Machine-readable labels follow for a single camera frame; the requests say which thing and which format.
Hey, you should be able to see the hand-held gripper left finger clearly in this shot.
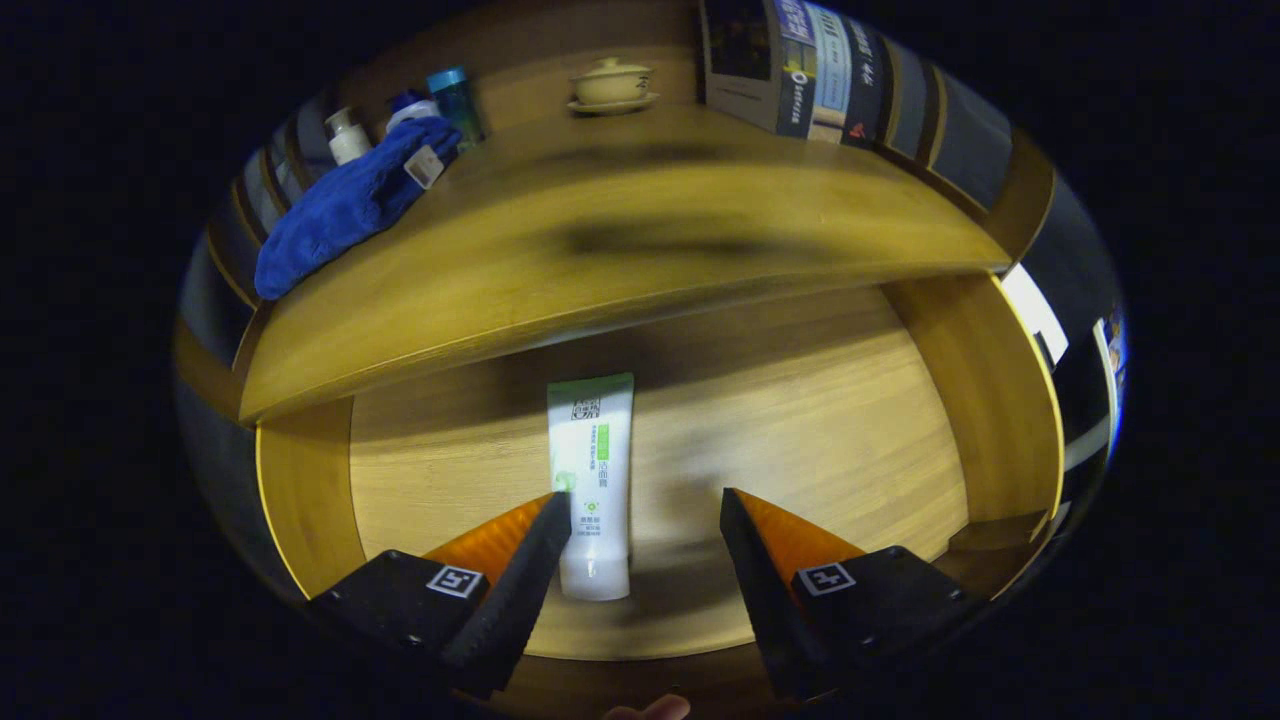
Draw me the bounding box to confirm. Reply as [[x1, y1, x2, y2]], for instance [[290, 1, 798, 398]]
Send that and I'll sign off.
[[305, 490, 573, 698]]

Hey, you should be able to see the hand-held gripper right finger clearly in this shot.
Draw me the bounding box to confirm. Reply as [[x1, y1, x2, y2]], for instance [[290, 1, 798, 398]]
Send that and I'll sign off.
[[720, 487, 986, 701]]

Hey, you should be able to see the white and green tube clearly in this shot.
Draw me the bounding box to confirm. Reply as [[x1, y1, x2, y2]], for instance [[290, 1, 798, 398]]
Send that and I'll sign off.
[[546, 373, 636, 602]]

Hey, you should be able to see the wooden drawer with black knob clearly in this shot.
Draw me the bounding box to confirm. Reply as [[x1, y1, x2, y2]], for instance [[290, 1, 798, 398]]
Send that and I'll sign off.
[[255, 270, 1066, 716]]

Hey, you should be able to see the wooden countertop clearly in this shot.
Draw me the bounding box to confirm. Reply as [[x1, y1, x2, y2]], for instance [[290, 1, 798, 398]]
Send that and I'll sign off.
[[235, 105, 1011, 423]]

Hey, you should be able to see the wooden cabinet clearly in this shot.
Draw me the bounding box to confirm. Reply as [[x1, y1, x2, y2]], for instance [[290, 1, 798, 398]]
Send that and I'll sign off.
[[175, 0, 1061, 426]]

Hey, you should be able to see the blue folded towel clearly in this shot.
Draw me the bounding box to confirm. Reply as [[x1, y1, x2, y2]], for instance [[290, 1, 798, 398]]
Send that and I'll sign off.
[[254, 117, 463, 301]]

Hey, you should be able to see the colourful printed paper bag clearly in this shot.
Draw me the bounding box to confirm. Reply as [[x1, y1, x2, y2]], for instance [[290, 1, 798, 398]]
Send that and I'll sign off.
[[1092, 305, 1131, 401]]

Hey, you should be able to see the white pump bottle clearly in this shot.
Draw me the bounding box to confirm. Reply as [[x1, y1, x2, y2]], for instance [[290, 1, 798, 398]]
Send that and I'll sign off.
[[323, 107, 373, 166]]

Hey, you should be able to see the teal transparent bottle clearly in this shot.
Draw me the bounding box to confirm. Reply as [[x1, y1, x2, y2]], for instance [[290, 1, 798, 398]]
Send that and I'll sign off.
[[427, 67, 486, 151]]

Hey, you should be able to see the white bottle with blue cap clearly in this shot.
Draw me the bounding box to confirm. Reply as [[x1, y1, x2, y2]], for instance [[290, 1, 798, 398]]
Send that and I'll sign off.
[[386, 90, 441, 136]]

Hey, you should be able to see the beige saucer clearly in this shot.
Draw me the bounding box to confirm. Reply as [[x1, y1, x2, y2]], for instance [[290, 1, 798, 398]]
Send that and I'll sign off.
[[567, 93, 661, 116]]

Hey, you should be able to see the book with black spine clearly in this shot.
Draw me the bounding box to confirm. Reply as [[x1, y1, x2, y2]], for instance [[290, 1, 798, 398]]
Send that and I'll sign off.
[[840, 15, 894, 151]]

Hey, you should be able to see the beige lidded tea cup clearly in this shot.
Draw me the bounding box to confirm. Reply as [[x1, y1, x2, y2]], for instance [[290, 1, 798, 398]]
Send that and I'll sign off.
[[572, 57, 653, 106]]

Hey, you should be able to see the book with pale spine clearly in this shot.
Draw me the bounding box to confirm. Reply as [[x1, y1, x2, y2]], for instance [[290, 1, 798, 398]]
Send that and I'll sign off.
[[805, 5, 856, 143]]

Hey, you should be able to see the thick book with blue spine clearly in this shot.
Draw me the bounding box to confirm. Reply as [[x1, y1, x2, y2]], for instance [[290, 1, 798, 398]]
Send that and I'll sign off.
[[698, 0, 821, 139]]

